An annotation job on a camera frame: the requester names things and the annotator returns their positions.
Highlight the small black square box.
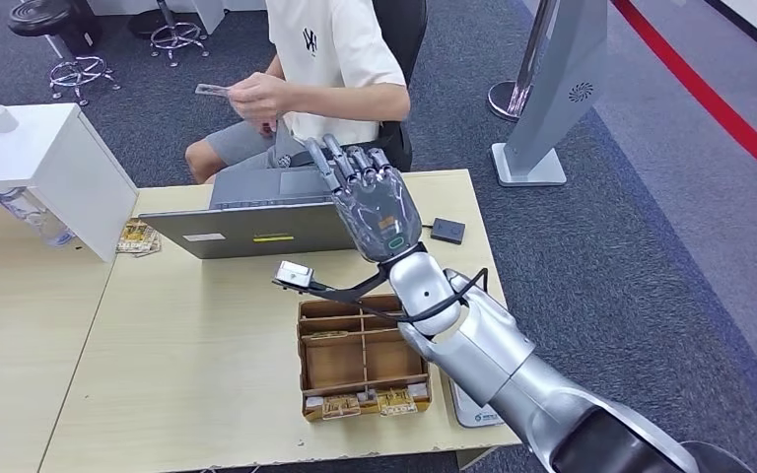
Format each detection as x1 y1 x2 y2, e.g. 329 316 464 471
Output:
430 218 466 246

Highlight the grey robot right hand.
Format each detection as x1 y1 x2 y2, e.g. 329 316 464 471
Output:
305 133 424 266

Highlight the grey laptop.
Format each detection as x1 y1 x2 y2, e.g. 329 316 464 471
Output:
138 163 370 261

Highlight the stack of gold cards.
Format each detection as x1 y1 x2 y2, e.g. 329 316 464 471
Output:
115 219 162 258

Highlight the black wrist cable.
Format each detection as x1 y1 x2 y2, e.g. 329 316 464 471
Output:
378 267 490 326

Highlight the grey kiosk stand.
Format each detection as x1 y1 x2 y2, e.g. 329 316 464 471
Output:
490 0 609 188

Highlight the black stool chrome base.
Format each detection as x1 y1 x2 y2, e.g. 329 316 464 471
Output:
7 0 122 107

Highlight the person's left hand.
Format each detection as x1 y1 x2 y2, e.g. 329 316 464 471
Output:
227 71 295 123

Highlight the black office chair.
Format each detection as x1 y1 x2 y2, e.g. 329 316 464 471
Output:
372 0 429 174

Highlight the clear plastic water bottle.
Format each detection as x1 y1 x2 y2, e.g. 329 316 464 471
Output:
0 187 78 250

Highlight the white grey card reader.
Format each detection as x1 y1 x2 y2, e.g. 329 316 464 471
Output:
448 378 505 431

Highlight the white cabinet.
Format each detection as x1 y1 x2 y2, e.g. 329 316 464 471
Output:
0 102 139 264

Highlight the person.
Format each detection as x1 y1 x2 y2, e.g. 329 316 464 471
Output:
183 0 412 186

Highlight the black camera bracket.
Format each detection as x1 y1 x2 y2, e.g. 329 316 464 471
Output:
271 270 393 305

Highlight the chrome stanchion post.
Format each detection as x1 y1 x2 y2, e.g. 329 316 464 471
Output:
487 0 559 123

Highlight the white furniture panel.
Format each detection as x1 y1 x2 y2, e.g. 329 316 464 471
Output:
88 0 269 35

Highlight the black bag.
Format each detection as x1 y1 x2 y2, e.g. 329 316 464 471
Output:
58 0 103 57

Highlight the chrome base stool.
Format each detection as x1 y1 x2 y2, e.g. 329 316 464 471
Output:
150 0 211 69

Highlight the wooden compartment organizer box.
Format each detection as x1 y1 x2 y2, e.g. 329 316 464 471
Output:
296 293 434 425

